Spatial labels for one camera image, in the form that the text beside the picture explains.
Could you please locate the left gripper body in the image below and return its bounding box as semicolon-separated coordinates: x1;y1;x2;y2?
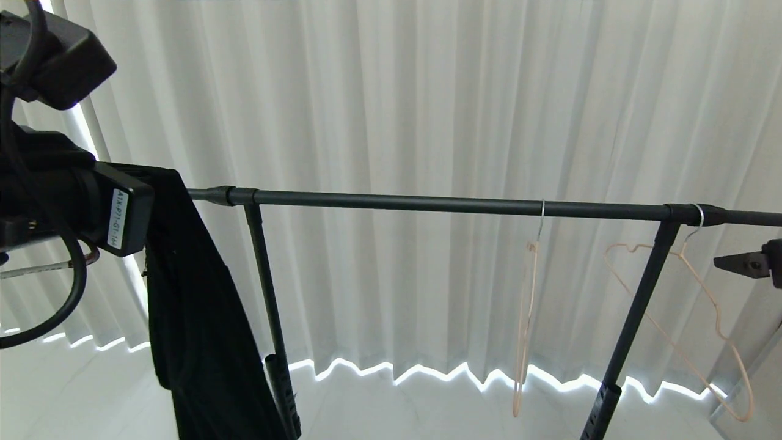
15;124;155;258

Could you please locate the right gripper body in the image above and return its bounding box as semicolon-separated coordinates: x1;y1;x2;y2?
761;238;782;288

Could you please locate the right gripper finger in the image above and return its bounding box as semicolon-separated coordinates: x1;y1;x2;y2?
713;249;766;280

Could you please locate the black short-sleeved shirt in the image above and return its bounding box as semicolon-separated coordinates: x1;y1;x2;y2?
142;168;301;440

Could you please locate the pink clothes hanger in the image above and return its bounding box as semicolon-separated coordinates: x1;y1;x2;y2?
512;199;546;419
604;203;755;423

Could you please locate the black clothes rack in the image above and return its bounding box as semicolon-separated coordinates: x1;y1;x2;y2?
183;185;782;440

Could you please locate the white curtain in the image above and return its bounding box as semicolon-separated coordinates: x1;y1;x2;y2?
0;0;782;404

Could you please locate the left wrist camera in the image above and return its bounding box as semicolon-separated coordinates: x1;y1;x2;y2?
0;9;118;126

